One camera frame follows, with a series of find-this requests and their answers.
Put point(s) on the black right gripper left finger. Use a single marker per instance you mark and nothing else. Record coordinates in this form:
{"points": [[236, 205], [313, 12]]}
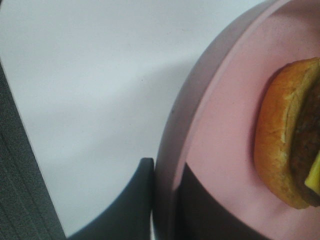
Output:
{"points": [[129, 216]]}

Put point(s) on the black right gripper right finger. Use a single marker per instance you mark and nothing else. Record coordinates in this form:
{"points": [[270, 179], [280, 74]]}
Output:
{"points": [[200, 217]]}

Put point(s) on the pink round plate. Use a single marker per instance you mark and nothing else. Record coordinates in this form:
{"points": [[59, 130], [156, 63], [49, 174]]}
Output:
{"points": [[212, 122]]}

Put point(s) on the burger with lettuce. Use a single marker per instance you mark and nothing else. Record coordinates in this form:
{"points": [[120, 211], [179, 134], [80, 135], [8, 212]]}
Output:
{"points": [[287, 135]]}

